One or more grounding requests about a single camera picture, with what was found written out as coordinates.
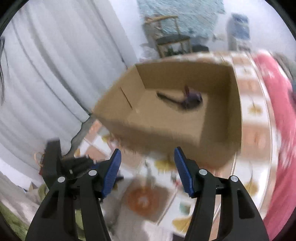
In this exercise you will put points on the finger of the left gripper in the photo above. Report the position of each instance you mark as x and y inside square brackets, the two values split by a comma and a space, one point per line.
[72, 168]

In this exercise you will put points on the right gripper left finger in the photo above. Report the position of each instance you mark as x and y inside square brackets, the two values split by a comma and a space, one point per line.
[76, 196]

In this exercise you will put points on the pink strap digital watch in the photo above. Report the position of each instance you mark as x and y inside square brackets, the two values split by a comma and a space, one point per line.
[191, 99]

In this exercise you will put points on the patterned tile tablecloth board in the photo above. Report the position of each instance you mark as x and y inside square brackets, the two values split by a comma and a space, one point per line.
[149, 203]

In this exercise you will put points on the white curtain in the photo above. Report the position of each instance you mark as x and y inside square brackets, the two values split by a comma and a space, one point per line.
[59, 58]

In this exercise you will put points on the brown cardboard box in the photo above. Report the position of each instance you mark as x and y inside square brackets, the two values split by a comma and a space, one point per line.
[210, 134]

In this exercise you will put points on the pink floral blanket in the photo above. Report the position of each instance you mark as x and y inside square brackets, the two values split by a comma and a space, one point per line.
[280, 218]

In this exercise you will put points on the wooden chair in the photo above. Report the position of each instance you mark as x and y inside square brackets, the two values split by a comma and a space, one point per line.
[167, 43]

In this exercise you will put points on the blue water jug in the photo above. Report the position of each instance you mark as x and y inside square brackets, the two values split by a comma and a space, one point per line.
[239, 33]

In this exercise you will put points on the teal patterned hanging cloth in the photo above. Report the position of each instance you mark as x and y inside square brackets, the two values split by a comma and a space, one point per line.
[195, 18]

